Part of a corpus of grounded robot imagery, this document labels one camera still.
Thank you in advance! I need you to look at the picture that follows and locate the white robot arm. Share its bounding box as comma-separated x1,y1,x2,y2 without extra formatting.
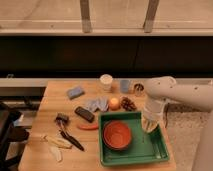
142,76,213,171

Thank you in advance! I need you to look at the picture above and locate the green plastic tray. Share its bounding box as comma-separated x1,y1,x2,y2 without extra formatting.
98,111,170,167

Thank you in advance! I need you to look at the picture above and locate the brown grape bunch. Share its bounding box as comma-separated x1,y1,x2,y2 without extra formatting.
121,97,137,111

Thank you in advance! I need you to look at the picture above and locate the orange bowl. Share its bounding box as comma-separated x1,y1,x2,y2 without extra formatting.
102,120,132,150

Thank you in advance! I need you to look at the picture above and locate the orange fruit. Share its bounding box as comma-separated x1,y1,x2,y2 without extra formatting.
109,98,120,110

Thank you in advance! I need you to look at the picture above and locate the blue plastic cup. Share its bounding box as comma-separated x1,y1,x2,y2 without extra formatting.
120,80,131,93

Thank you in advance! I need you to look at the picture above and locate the grey blue cloth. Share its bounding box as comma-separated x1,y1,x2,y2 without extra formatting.
85,97,108,112

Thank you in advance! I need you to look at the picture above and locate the white paper cup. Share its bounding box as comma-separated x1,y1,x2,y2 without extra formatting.
100,74,113,91

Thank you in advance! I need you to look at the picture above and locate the red chili pepper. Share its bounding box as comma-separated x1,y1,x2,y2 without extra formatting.
77,124,98,131

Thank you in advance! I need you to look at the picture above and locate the black rectangular case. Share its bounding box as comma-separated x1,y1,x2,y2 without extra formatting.
75,106,95,122

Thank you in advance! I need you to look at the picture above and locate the blue sponge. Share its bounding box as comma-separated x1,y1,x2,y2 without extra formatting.
67,86,84,99

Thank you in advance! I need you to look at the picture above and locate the black spatula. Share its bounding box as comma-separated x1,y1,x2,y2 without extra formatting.
60,131,84,151

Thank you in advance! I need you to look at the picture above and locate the yellow banana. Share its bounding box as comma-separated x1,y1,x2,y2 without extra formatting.
44,135,72,149

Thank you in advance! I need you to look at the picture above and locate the pale wooden spoon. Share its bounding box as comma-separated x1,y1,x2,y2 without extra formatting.
50,146,62,162

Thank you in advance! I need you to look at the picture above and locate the black chair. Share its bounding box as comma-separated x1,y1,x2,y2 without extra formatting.
0,101,29,171

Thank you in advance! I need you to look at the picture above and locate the black handled brush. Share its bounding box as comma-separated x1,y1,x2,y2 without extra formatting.
55,113,69,128

